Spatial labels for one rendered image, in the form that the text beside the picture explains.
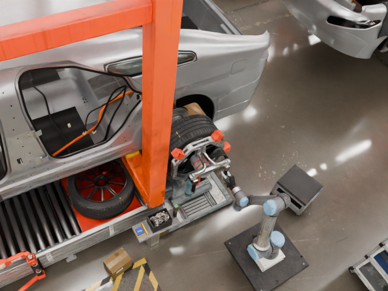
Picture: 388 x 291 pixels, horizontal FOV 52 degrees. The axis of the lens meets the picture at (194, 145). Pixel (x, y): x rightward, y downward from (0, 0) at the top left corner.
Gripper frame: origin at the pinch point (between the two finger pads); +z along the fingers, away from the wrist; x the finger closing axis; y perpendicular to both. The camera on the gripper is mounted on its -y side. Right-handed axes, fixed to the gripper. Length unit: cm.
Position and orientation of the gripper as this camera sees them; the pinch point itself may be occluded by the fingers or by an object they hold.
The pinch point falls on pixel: (223, 171)
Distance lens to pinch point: 377.6
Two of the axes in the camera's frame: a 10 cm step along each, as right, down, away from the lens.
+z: -4.9, -7.3, 4.7
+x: 8.6, -3.4, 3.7
